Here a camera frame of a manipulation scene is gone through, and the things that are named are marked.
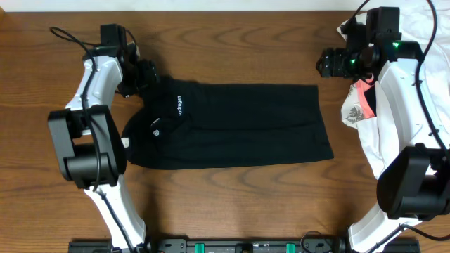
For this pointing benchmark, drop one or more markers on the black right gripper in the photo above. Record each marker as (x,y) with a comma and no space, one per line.
(332,59)

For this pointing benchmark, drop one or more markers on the white t-shirt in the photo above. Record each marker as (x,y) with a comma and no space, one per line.
(399,119)

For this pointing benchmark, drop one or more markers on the black t-shirt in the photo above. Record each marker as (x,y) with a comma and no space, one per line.
(190,125)

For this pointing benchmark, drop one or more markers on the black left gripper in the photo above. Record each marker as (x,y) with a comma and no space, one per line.
(149,76)

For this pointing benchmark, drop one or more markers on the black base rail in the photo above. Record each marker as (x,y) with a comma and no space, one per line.
(229,246)

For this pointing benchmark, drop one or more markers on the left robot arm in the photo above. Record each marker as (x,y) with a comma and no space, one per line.
(89,149)

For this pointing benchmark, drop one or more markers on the white leaf-print garment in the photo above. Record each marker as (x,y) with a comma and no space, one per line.
(353,112)

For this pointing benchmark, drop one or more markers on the pink garment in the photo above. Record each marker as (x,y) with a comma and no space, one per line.
(362,86)

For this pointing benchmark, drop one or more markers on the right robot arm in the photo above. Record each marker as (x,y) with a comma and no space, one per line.
(415,187)

